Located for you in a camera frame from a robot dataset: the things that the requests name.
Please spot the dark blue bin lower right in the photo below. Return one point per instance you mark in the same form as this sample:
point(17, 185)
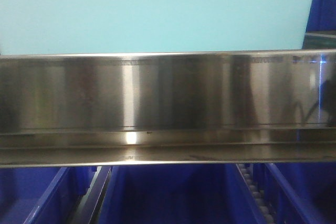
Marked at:
point(297, 192)

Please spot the dark blue bin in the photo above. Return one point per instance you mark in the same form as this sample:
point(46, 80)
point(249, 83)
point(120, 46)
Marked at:
point(42, 195)
point(182, 193)
point(297, 192)
point(322, 16)

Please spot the stainless steel shelf front rail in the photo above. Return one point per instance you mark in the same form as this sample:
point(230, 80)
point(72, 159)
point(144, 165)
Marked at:
point(168, 108)

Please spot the dark blue bin lower middle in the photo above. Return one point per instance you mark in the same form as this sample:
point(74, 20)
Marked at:
point(182, 193)

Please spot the dark blue bin upper right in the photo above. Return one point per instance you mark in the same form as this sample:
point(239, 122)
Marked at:
point(322, 16)

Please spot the white roller track lower right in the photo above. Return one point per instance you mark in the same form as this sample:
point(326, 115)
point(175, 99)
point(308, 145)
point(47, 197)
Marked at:
point(255, 196)

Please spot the light blue plastic bin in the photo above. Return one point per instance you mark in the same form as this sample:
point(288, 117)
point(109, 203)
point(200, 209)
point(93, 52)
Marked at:
point(97, 26)

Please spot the dark blue bin lower left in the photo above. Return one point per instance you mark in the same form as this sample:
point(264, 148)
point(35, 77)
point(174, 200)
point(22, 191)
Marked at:
point(42, 195)

